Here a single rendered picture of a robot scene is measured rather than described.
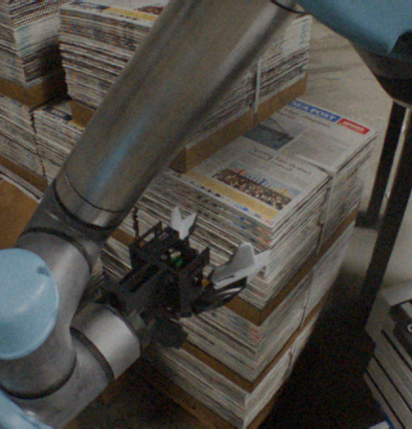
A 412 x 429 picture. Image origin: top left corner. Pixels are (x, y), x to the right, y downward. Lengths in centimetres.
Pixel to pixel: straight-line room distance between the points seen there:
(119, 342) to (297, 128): 58
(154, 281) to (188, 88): 23
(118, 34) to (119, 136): 42
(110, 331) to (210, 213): 34
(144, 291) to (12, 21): 64
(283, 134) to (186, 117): 57
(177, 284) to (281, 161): 39
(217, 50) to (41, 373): 28
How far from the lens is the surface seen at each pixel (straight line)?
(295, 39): 96
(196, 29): 33
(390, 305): 72
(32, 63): 102
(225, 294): 57
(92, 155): 40
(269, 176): 80
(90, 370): 48
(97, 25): 82
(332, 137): 93
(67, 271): 42
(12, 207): 118
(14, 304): 37
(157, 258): 54
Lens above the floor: 129
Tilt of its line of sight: 40 degrees down
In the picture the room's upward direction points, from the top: straight up
